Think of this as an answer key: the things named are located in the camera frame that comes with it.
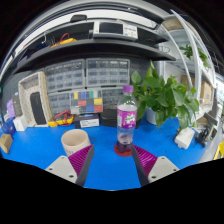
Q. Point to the yellow multimeter with red leads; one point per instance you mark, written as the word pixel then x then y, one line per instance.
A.
pixel 60 120

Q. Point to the white rack with cardboard boxes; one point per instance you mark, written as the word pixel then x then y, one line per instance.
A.
pixel 200 76

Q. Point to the clear box with coloured compartments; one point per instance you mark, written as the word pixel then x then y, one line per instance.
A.
pixel 86 101

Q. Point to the purple-capped clear drink bottle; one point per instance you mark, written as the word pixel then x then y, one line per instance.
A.
pixel 126 116

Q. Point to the plain black box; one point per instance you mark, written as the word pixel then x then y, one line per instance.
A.
pixel 108 118

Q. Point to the small black tool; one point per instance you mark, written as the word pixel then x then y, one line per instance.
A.
pixel 202 138

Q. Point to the green leafy potted plant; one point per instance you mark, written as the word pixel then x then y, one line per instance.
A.
pixel 166 96

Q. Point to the flat round red coaster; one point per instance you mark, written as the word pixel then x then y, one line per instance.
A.
pixel 123 154

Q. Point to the small brown block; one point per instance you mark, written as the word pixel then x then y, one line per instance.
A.
pixel 5 143

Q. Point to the black shelf unit with instruments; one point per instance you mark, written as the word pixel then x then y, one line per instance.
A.
pixel 93 50

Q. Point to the beige patterned mug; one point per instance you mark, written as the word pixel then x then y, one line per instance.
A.
pixel 75 143

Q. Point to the small white block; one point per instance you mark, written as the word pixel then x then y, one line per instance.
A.
pixel 184 138

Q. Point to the small purple object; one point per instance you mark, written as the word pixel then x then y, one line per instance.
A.
pixel 11 108

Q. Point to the black box with white label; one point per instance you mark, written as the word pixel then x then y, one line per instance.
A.
pixel 86 121

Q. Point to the dark blue object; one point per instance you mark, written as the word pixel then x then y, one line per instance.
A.
pixel 7 127

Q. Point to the small white box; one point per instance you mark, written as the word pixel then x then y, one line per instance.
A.
pixel 20 123

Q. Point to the flat black device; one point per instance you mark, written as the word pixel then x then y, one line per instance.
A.
pixel 37 108

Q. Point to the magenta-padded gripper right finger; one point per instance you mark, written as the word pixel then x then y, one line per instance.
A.
pixel 161 168

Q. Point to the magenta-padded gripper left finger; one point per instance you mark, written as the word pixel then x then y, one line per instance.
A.
pixel 63 166

